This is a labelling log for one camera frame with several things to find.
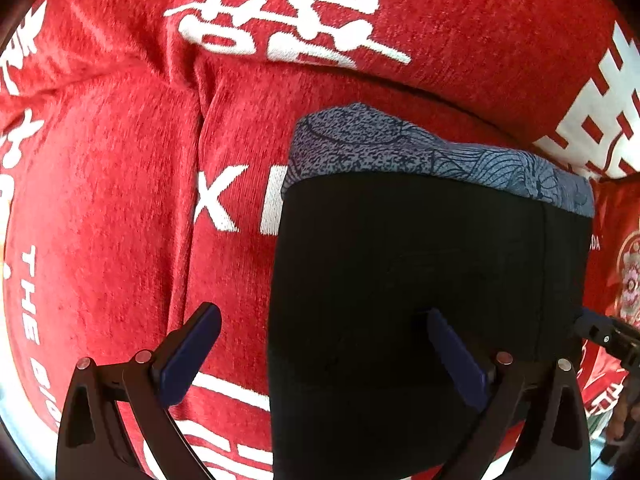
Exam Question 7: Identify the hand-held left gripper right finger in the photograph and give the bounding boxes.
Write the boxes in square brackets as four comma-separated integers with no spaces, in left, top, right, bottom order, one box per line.
[425,307,593,480]

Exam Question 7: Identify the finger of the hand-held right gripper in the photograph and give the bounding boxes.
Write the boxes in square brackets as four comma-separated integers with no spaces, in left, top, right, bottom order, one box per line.
[572,308,640,376]

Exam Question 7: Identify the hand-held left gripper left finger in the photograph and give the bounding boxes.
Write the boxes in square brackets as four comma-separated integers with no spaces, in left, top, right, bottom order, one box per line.
[55,301,223,480]

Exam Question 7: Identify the black pants grey patterned waistband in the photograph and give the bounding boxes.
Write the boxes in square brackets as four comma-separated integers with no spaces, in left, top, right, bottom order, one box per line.
[267,102,597,480]

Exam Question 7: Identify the red printed blanket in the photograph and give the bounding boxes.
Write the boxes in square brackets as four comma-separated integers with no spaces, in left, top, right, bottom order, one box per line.
[0,0,640,480]

